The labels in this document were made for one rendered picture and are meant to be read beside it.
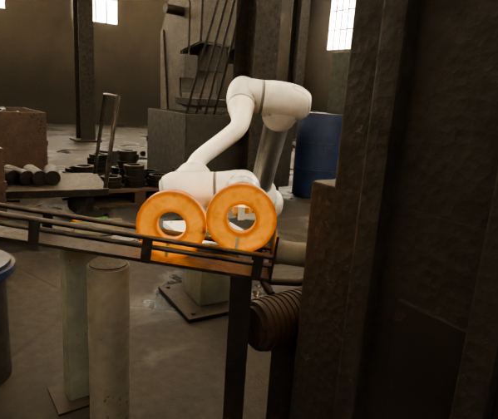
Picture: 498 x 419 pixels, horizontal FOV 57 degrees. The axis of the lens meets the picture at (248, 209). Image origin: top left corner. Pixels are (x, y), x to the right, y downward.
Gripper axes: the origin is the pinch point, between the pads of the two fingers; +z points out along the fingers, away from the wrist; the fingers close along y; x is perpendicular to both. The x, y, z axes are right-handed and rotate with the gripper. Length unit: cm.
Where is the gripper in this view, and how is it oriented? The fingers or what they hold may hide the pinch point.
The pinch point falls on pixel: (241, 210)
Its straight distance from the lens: 103.1
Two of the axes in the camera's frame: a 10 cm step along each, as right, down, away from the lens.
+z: 0.1, 2.0, -9.8
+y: -10.0, -0.6, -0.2
